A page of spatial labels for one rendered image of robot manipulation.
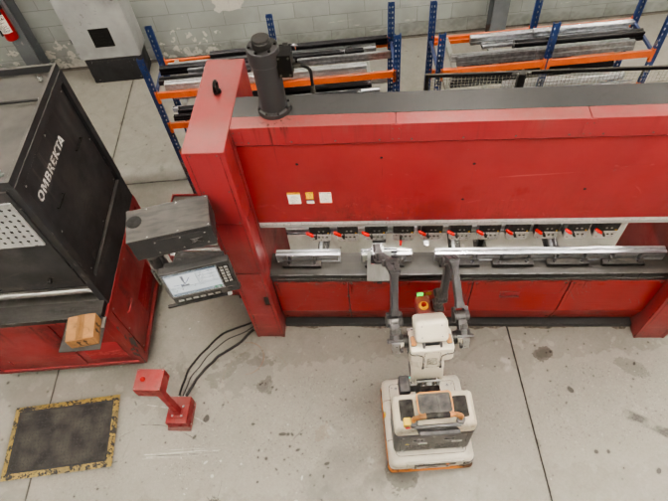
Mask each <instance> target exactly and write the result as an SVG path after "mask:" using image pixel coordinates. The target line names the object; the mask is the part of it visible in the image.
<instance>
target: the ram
mask: <svg viewBox="0 0 668 501"><path fill-rule="evenodd" d="M236 148H237V151H238V154H239V158H240V161H241V164H242V168H243V171H244V174H245V177H246V181H247V184H248V187H249V191H250V196H251V199H252V203H253V206H254V209H255V213H256V216H257V219H258V223H298V222H367V221H434V220H503V219H571V218H640V217H668V134H663V135H626V136H589V137H551V138H514V139H476V140H438V141H402V142H397V141H396V142H364V143H327V144H289V145H253V146H236ZM305 192H313V198H314V199H306V196H305ZM318 192H331V194H332V202H333V203H320V201H319V194H318ZM287 193H299V194H300V199H301V204H289V202H288V198H287ZM309 200H314V204H307V201H309ZM603 223H668V220H636V221H565V222H495V223H424V224H354V225H283V226H260V227H261V228H313V227H385V226H458V225H531V224H603Z"/></svg>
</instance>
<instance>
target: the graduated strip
mask: <svg viewBox="0 0 668 501"><path fill-rule="evenodd" d="M636 220H668V217H640V218H571V219H503V220H434V221H367V222H298V223H259V225H260V226H283V225H354V224H424V223H495V222H565V221H636Z"/></svg>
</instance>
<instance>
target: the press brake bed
mask: <svg viewBox="0 0 668 501"><path fill-rule="evenodd" d="M667 279H668V276H550V277H461V278H460V282H461V289H462V296H463V301H464V304H465V306H466V305H467V306H468V310H469V313H470V320H469V321H467V323H468V326H574V327H617V326H625V327H629V326H630V325H631V321H630V318H629V317H631V316H633V315H635V314H636V313H638V312H640V311H641V310H643V309H644V307H645V306H646V305H647V304H648V303H649V301H650V300H651V299H652V298H653V296H654V295H655V294H656V293H657V291H658V290H659V289H660V288H661V287H662V285H663V284H664V283H665V282H666V280H667ZM271 280H272V282H273V286H274V289H275V292H276V295H277V298H278V301H279V305H280V308H281V310H282V312H283V313H284V315H285V316H286V322H285V324H286V326H386V321H385V317H386V313H387V312H389V310H390V282H389V281H382V284H377V281H367V278H272V279H271ZM440 284H441V277H399V311H402V313H403V326H413V316H414V315H415V314H416V309H415V296H416V292H420V291H430V290H434V289H435V288H440ZM500 291H520V293H519V298H499V294H500ZM451 307H454V296H453V288H452V281H451V278H450V282H449V288H448V301H447V303H444V308H445V311H444V315H445V317H446V319H447V320H448V326H457V325H456V322H452V319H451Z"/></svg>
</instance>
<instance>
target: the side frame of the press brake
mask: <svg viewBox="0 0 668 501"><path fill-rule="evenodd" d="M213 80H217V82H218V84H219V88H220V89H221V93H219V94H213V88H212V82H213ZM241 96H253V94H252V90H251V83H250V79H249V75H248V71H247V66H246V62H245V59H227V60H207V61H206V64H205V68H204V71H203V75H202V78H201V82H200V86H199V89H198V93H197V96H196V100H195V103H194V107H193V110H192V114H191V118H190V121H189V125H188V128H187V132H186V135H185V139H184V143H183V146H182V150H181V153H180V154H181V157H182V159H183V161H184V164H185V166H186V168H187V171H188V173H189V175H190V178H191V180H192V183H193V185H194V187H195V190H196V192H197V194H198V196H203V195H208V199H209V201H210V204H211V206H212V209H213V211H214V214H215V220H216V229H217V237H218V244H219V246H220V248H221V251H223V252H224V254H227V255H228V256H229V259H230V261H231V264H232V266H233V269H234V271H235V273H236V276H237V278H238V281H239V283H240V289H238V291H239V293H240V296H241V298H242V300H243V303H244V305H245V307H246V310H247V312H248V314H249V317H250V320H251V323H252V325H253V328H254V330H255V332H256V335H257V337H260V336H282V337H285V329H286V324H285V322H286V316H285V315H284V313H283V312H282V310H281V308H280V305H279V301H278V298H277V295H276V292H275V289H274V286H273V282H272V280H271V278H270V268H271V260H272V254H273V253H276V250H290V246H289V242H288V238H287V234H286V230H285V228H261V227H260V226H259V223H258V219H257V216H256V213H255V209H254V206H253V203H252V199H251V194H250V191H249V187H248V184H247V181H246V177H245V174H244V171H243V168H242V164H241V161H240V158H239V154H238V151H237V148H236V146H235V144H234V141H233V138H232V136H231V132H230V125H231V120H232V115H233V110H234V105H235V101H236V97H241Z"/></svg>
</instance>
